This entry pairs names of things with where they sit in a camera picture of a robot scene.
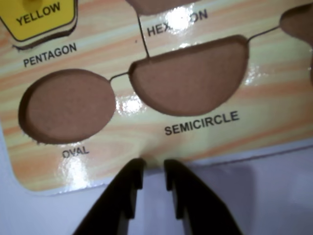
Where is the yellow pentagon puzzle piece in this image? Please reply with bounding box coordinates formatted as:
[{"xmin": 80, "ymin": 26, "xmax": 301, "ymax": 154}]
[{"xmin": 0, "ymin": 0, "xmax": 79, "ymax": 49}]

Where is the wooden shape puzzle board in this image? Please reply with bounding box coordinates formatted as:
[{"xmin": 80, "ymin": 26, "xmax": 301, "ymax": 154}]
[{"xmin": 0, "ymin": 0, "xmax": 313, "ymax": 197}]

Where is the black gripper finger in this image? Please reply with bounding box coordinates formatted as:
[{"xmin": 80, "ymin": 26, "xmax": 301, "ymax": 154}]
[
  {"xmin": 163, "ymin": 159, "xmax": 248, "ymax": 235},
  {"xmin": 72, "ymin": 158, "xmax": 148, "ymax": 235}
]

